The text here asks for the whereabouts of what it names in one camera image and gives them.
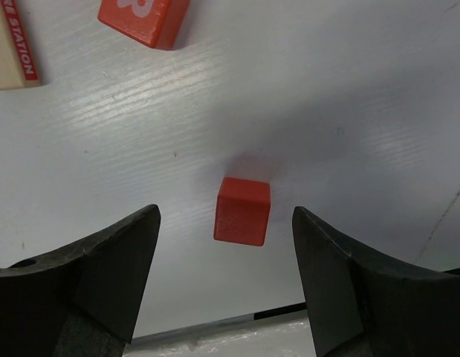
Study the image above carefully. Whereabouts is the red R cube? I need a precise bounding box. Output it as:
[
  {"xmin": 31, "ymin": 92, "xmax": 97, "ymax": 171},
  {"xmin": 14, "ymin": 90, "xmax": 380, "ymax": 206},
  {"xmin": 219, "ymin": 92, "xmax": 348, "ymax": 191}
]
[{"xmin": 97, "ymin": 0, "xmax": 190, "ymax": 51}]

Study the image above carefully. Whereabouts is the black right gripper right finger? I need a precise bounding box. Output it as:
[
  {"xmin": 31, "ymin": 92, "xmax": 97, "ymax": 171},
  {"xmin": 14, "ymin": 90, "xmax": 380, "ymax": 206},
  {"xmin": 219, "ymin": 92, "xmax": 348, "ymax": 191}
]
[{"xmin": 292, "ymin": 207, "xmax": 460, "ymax": 356}]

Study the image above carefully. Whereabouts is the natural wood rectangular block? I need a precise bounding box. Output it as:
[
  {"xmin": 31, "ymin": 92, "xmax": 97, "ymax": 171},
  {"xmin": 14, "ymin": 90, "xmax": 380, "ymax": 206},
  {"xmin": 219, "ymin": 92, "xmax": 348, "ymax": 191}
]
[{"xmin": 0, "ymin": 1, "xmax": 42, "ymax": 91}]

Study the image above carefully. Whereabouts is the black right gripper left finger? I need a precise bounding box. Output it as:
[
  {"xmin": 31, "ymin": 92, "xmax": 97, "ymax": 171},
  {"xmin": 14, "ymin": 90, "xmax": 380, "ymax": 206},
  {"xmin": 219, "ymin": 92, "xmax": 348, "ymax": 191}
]
[{"xmin": 0, "ymin": 205, "xmax": 161, "ymax": 356}]

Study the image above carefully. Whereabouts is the plain red cube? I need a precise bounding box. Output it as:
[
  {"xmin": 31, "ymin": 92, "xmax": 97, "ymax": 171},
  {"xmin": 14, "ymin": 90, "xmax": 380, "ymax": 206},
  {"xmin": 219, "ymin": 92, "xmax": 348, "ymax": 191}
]
[{"xmin": 213, "ymin": 177, "xmax": 271, "ymax": 247}]

